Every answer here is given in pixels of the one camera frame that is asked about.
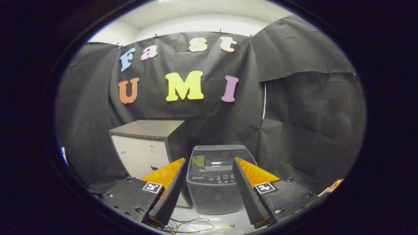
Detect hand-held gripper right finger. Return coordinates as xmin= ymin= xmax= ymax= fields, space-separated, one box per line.
xmin=232 ymin=157 xmax=319 ymax=229

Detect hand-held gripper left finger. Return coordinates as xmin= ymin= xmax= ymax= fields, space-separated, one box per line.
xmin=102 ymin=158 xmax=187 ymax=228

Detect grey washing machine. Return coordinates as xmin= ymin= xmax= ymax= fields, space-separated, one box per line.
xmin=186 ymin=145 xmax=258 ymax=215

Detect grey cabinet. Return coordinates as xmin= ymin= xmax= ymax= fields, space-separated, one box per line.
xmin=109 ymin=120 xmax=193 ymax=208

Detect orange cloth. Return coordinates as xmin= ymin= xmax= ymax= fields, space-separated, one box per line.
xmin=327 ymin=178 xmax=344 ymax=193

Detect black cables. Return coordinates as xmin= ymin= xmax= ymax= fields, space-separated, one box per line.
xmin=162 ymin=217 xmax=216 ymax=234

